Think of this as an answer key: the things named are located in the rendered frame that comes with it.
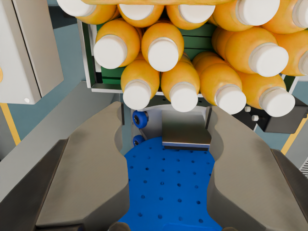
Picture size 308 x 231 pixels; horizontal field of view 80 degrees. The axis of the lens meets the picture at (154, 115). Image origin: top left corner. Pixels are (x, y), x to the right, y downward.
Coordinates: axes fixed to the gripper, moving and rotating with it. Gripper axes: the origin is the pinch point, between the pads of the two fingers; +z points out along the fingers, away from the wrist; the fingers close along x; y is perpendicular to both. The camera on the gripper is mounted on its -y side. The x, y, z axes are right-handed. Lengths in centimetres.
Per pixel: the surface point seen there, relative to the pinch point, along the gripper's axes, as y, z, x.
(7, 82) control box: 4.1, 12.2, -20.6
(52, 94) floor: 60, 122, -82
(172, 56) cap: -0.1, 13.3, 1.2
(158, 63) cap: 0.8, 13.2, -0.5
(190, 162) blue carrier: 22.3, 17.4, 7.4
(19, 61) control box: 1.1, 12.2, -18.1
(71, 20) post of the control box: -1.5, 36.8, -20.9
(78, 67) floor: 37, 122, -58
